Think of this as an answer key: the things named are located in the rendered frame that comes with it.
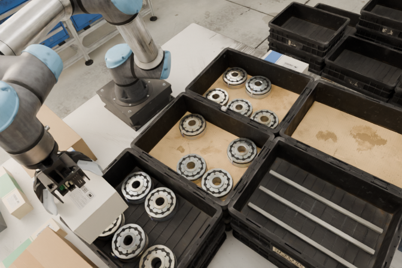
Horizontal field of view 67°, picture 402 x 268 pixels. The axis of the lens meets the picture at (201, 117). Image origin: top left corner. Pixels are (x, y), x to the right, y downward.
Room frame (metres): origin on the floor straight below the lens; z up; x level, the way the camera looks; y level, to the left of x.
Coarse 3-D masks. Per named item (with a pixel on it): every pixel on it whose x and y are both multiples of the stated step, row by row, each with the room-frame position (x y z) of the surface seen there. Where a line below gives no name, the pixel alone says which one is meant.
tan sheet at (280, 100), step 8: (224, 88) 0.91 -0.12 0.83; (240, 88) 0.89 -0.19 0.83; (272, 88) 0.85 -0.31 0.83; (280, 88) 0.84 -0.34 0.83; (232, 96) 0.85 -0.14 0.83; (240, 96) 0.84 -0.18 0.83; (248, 96) 0.83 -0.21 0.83; (272, 96) 0.81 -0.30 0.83; (280, 96) 0.80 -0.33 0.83; (288, 96) 0.79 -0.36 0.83; (296, 96) 0.78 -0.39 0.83; (256, 104) 0.78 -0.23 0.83; (264, 104) 0.77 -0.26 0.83; (272, 104) 0.77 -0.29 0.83; (280, 104) 0.76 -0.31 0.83; (288, 104) 0.75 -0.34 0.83; (280, 112) 0.72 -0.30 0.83; (280, 120) 0.68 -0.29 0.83
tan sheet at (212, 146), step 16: (176, 128) 0.75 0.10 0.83; (208, 128) 0.71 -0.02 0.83; (160, 144) 0.69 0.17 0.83; (176, 144) 0.67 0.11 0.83; (192, 144) 0.66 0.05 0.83; (208, 144) 0.64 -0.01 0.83; (224, 144) 0.63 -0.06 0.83; (160, 160) 0.61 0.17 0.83; (176, 160) 0.60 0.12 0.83; (208, 160) 0.57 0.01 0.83; (224, 160) 0.56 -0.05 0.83; (240, 176) 0.49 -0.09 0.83
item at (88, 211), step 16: (96, 176) 0.40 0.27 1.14; (80, 192) 0.37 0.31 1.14; (96, 192) 0.36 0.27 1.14; (112, 192) 0.35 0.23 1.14; (64, 208) 0.34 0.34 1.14; (80, 208) 0.33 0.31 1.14; (96, 208) 0.32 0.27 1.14; (112, 208) 0.33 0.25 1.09; (80, 224) 0.29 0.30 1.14; (96, 224) 0.30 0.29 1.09
